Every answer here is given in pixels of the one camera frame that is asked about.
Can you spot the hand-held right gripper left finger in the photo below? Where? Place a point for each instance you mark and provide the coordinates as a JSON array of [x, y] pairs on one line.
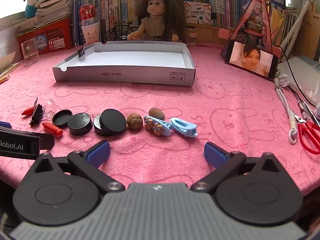
[[96, 153]]

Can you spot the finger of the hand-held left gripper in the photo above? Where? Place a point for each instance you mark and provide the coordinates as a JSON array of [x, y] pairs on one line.
[[47, 142], [4, 124]]

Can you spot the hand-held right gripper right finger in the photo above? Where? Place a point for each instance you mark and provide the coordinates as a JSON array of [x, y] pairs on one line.
[[215, 155]]

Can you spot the red plastic cap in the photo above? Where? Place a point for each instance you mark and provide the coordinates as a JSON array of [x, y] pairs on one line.
[[52, 128]]

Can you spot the black shallow round dish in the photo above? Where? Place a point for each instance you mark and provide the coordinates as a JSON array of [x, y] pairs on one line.
[[62, 118]]

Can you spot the black round puck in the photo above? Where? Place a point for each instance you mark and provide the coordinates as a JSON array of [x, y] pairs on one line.
[[80, 125]]

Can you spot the black round lidded case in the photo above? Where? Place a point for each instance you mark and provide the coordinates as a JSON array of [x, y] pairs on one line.
[[112, 122]]

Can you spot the light blue claw hair clip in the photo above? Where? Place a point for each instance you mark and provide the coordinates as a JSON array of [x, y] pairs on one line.
[[183, 127]]

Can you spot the brown acorn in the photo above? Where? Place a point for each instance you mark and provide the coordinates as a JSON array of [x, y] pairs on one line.
[[135, 121], [157, 113]]

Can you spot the blue bear hair clip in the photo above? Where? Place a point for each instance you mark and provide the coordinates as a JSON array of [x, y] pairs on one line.
[[157, 126]]

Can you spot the white cardboard tray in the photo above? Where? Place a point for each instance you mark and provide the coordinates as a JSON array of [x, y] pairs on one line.
[[135, 60]]

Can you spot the pink printed towel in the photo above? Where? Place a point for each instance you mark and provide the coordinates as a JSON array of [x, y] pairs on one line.
[[225, 110]]

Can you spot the open notebook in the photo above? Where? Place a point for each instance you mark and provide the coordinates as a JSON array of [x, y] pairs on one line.
[[8, 65]]

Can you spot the clear glass mug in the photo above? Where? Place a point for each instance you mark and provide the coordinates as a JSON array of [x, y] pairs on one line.
[[30, 51]]

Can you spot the red scissors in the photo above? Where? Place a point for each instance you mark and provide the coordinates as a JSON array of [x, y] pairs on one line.
[[308, 132]]

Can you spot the black binder clip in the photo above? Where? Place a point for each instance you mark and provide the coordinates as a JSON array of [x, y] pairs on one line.
[[82, 51]]

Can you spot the large red plastic basket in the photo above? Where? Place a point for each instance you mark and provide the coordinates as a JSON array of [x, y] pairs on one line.
[[50, 35]]

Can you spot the black smartphone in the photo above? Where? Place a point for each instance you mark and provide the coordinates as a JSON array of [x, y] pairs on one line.
[[250, 58]]

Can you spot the white cat paper cup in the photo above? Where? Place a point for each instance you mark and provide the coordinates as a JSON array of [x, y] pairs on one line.
[[90, 33]]

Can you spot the white flat case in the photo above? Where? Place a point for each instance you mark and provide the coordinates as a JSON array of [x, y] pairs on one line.
[[300, 75]]

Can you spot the small jar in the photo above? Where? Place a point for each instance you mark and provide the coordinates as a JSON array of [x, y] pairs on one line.
[[191, 38]]

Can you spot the wooden drawer shelf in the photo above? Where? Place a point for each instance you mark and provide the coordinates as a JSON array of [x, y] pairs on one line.
[[207, 35]]

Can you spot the blue and white plush toy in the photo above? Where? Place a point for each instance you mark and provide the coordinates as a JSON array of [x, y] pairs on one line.
[[31, 6]]

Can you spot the black miniature bicycle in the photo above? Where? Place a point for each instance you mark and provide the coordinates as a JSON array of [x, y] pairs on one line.
[[117, 31]]

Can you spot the row of thin blue books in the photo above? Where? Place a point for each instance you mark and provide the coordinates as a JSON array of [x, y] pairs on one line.
[[78, 17]]

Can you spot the stack of worn books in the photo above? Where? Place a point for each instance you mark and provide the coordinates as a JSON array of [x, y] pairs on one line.
[[55, 3]]

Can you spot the red drink can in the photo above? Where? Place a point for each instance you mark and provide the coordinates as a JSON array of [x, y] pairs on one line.
[[87, 13]]

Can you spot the colourful printed box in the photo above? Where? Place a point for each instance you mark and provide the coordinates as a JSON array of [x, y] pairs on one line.
[[198, 12]]

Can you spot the row of thin picture books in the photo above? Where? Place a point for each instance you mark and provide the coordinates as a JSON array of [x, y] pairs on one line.
[[280, 25]]

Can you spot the row of blue-spined books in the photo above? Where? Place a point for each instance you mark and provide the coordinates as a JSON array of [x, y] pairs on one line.
[[230, 7]]

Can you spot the curly haired doll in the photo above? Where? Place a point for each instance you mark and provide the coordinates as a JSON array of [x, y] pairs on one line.
[[156, 17]]

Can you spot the row of upright books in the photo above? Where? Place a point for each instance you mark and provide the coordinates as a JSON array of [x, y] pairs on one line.
[[122, 5]]

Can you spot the white plastic pipe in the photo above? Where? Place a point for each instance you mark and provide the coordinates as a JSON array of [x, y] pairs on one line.
[[298, 20]]

